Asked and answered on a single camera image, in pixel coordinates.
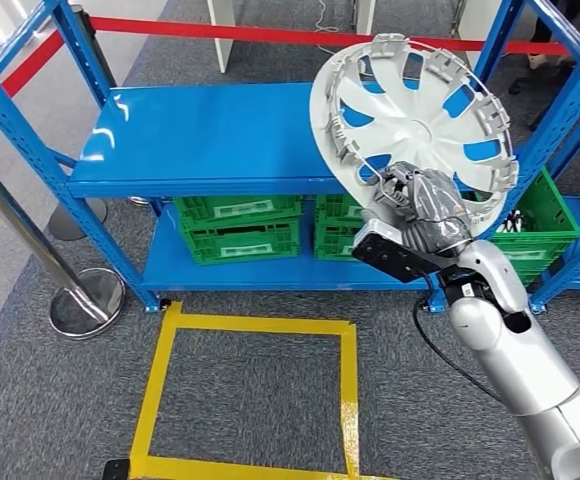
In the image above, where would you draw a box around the chrome stanchion with round base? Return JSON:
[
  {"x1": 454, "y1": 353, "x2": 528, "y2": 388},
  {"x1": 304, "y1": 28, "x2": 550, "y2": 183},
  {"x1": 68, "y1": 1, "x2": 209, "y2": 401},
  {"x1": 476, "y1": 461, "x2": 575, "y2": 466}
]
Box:
[{"x1": 0, "y1": 145, "x2": 127, "y2": 341}]

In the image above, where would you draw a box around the blue metal shelf rack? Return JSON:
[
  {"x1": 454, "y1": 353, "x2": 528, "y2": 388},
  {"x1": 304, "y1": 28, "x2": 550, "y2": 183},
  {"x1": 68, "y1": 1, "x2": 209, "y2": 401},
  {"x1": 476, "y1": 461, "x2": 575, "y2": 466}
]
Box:
[{"x1": 0, "y1": 0, "x2": 580, "y2": 316}]

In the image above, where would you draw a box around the dark round stanchion base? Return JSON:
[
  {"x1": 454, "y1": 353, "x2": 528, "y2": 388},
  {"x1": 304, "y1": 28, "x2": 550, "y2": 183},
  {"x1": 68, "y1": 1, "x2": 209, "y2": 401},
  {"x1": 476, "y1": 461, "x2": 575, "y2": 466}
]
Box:
[{"x1": 47, "y1": 197, "x2": 108, "y2": 243}]

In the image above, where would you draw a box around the chrome stanchion post black cap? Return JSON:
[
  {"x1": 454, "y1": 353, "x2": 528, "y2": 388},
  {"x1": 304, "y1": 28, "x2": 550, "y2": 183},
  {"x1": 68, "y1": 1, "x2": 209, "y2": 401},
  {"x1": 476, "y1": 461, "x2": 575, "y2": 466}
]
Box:
[{"x1": 67, "y1": 5, "x2": 119, "y2": 107}]

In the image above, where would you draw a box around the small black block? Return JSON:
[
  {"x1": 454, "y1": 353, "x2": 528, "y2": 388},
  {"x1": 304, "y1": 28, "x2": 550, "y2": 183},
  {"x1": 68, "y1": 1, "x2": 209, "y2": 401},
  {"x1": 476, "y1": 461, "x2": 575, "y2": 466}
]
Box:
[{"x1": 102, "y1": 458, "x2": 131, "y2": 480}]

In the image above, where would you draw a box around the white desk with metal rail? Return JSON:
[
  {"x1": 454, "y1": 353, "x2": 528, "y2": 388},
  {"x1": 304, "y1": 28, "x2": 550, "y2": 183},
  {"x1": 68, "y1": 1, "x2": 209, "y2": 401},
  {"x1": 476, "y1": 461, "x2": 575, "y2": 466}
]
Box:
[{"x1": 205, "y1": 0, "x2": 377, "y2": 74}]

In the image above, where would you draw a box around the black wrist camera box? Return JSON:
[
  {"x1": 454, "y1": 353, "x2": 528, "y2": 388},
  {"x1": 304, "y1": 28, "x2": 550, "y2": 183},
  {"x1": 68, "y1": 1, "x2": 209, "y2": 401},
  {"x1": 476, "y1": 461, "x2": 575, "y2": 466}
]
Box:
[{"x1": 351, "y1": 218, "x2": 464, "y2": 285}]

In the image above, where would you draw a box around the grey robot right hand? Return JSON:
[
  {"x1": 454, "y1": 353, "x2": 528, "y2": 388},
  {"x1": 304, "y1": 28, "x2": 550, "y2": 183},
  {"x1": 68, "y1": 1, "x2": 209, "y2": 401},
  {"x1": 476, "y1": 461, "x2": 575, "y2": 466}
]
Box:
[{"x1": 374, "y1": 162, "x2": 473, "y2": 256}]

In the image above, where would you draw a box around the white desk panel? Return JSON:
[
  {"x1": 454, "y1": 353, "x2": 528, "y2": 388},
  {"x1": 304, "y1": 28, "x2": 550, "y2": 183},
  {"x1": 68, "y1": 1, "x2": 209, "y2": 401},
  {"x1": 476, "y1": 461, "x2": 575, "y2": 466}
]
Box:
[{"x1": 457, "y1": 0, "x2": 501, "y2": 51}]

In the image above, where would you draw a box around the red barrier belt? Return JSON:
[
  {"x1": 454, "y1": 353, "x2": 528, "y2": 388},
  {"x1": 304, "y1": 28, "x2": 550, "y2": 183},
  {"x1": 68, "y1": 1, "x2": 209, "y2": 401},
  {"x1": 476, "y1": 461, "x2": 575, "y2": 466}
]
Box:
[
  {"x1": 0, "y1": 29, "x2": 66, "y2": 140},
  {"x1": 88, "y1": 16, "x2": 571, "y2": 58}
]

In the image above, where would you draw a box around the grey plastic wheel hubcap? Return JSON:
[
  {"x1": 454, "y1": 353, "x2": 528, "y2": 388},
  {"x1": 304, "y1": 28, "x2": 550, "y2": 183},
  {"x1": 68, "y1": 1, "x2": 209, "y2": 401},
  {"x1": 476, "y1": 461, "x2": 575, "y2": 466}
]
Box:
[{"x1": 309, "y1": 33, "x2": 520, "y2": 238}]

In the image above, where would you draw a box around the white floor cable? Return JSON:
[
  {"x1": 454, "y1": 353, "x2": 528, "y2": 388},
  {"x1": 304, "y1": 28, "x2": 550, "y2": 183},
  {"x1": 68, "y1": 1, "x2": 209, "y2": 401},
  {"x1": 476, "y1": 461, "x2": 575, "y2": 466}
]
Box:
[{"x1": 312, "y1": 0, "x2": 341, "y2": 58}]

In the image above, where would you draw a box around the person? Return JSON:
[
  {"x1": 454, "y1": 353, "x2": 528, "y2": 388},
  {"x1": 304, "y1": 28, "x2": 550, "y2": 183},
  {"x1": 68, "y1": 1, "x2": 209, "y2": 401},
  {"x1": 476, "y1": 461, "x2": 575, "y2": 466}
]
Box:
[{"x1": 525, "y1": 0, "x2": 580, "y2": 73}]

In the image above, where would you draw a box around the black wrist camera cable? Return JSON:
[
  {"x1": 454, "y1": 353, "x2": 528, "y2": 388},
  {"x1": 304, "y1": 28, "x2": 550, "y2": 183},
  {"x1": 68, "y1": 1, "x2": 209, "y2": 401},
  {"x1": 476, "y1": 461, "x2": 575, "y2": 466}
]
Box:
[{"x1": 412, "y1": 271, "x2": 506, "y2": 405}]

